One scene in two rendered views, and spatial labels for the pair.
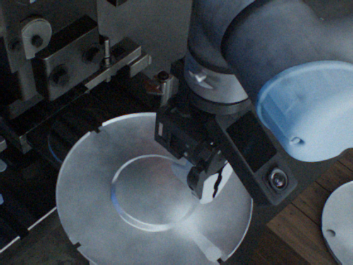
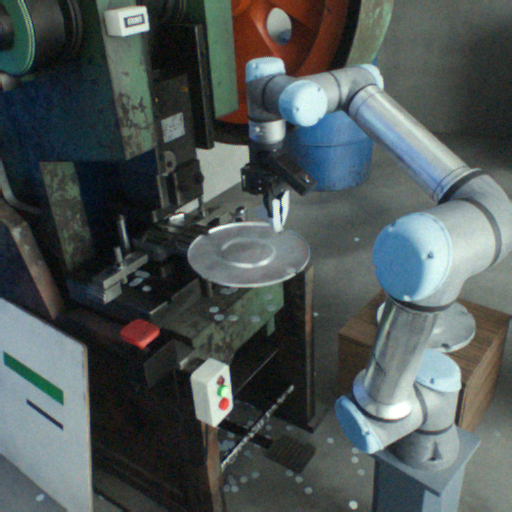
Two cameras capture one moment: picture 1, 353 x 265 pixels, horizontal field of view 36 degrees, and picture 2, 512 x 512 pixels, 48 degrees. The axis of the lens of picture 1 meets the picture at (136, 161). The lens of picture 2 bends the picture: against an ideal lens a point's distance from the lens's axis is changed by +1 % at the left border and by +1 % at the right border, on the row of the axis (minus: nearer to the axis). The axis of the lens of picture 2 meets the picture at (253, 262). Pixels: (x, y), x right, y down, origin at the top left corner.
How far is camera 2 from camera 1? 0.75 m
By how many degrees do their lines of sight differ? 24
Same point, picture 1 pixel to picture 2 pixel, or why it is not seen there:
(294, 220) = (358, 326)
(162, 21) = not seen: hidden behind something
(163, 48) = not seen: hidden behind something
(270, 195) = (304, 184)
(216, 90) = (265, 134)
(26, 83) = (163, 195)
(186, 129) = (256, 170)
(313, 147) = (303, 112)
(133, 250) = (242, 275)
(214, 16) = (256, 90)
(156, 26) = not seen: hidden behind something
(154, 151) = (244, 238)
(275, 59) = (281, 87)
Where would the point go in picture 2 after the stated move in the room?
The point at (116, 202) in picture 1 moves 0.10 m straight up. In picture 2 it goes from (226, 258) to (222, 220)
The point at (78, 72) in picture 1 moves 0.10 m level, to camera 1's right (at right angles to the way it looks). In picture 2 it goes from (192, 189) to (233, 184)
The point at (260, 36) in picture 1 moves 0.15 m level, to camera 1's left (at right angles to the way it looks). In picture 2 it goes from (274, 85) to (192, 93)
